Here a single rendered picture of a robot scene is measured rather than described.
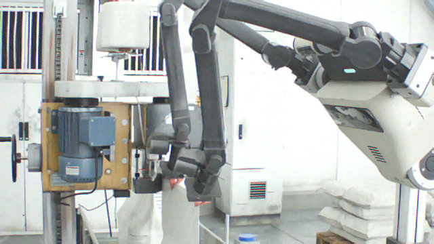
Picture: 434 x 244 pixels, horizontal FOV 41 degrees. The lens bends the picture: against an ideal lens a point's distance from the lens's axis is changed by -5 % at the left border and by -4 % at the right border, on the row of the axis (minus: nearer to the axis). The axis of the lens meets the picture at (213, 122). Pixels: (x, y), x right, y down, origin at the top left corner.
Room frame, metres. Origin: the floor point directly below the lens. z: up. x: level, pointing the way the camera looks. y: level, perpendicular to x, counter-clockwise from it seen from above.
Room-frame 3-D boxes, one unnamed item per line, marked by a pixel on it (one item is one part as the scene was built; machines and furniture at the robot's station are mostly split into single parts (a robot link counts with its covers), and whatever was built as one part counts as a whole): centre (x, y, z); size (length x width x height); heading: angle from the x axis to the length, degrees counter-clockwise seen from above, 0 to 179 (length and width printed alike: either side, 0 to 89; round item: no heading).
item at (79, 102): (1.98, 0.44, 1.35); 0.12 x 0.12 x 0.04
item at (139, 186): (2.20, 0.25, 1.04); 0.08 x 0.06 x 0.05; 108
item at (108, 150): (2.07, 0.38, 1.23); 0.28 x 0.07 x 0.16; 18
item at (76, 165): (1.98, 0.44, 1.21); 0.15 x 0.15 x 0.25
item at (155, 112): (2.35, 0.17, 1.21); 0.30 x 0.25 x 0.30; 18
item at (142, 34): (2.03, 0.31, 1.61); 0.17 x 0.17 x 0.17
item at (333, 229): (4.82, -1.30, 0.20); 0.66 x 0.44 x 0.12; 18
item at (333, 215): (5.03, -1.28, 0.32); 0.67 x 0.42 x 0.14; 112
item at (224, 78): (6.15, -0.09, 1.34); 0.24 x 0.04 x 0.32; 18
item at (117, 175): (2.22, 0.49, 1.18); 0.34 x 0.25 x 0.31; 108
